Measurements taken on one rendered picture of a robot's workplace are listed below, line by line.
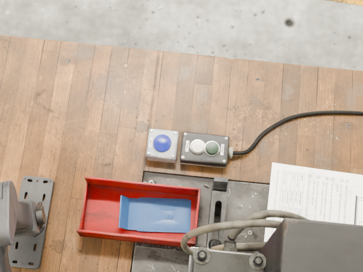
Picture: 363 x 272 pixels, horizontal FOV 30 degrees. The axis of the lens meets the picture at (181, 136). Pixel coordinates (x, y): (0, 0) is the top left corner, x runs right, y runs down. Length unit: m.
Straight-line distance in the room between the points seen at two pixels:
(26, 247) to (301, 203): 0.60
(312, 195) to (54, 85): 0.64
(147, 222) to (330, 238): 0.79
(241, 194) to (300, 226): 0.78
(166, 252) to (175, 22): 1.37
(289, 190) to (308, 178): 0.05
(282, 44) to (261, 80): 1.07
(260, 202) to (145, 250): 0.27
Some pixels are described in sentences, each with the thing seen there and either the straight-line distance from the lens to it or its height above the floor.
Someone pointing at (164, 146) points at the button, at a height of 0.94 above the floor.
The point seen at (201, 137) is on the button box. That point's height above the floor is 0.93.
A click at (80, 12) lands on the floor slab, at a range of 2.72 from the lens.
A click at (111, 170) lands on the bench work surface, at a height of 0.90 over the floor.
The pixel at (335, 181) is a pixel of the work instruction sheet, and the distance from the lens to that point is 1.55.
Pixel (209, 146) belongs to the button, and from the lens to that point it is 1.50.
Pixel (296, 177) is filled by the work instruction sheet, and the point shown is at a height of 0.90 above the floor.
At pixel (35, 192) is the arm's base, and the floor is 0.91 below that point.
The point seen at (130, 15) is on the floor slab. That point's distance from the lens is 2.70.
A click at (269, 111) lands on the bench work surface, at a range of 1.58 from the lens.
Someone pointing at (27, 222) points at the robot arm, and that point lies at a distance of 1.34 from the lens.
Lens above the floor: 2.36
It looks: 72 degrees down
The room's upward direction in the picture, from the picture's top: 1 degrees clockwise
